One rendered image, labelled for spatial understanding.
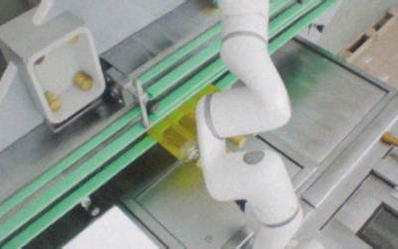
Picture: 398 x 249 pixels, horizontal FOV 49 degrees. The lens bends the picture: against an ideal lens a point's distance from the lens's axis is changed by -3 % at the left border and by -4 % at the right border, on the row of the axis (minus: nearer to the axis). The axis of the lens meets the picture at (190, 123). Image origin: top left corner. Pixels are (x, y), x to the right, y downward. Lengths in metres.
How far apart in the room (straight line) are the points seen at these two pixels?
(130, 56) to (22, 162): 0.40
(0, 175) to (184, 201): 0.49
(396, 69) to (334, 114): 3.67
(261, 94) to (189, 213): 0.58
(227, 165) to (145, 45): 0.58
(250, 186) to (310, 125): 0.75
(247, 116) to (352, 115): 0.81
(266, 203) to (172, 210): 0.51
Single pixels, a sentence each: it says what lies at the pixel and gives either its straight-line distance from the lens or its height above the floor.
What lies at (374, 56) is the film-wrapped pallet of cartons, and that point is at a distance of 5.25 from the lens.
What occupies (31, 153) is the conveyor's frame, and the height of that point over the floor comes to 0.82.
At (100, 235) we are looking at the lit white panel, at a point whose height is 1.04.
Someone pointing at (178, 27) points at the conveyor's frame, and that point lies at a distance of 1.32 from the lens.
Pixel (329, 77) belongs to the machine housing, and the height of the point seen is 1.11.
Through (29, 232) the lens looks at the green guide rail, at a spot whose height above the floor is 0.95.
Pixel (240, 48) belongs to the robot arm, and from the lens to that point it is 0.77.
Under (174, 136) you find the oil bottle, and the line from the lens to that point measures 1.20.
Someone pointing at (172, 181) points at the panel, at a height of 1.05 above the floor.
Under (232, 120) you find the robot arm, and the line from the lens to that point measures 0.78.
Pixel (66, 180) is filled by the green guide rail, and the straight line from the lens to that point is 1.16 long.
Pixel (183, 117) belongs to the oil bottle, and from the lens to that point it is 1.24.
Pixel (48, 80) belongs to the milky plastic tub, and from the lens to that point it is 1.19.
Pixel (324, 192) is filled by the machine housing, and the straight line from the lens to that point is 1.31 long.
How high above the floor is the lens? 1.63
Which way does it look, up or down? 29 degrees down
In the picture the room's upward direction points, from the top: 127 degrees clockwise
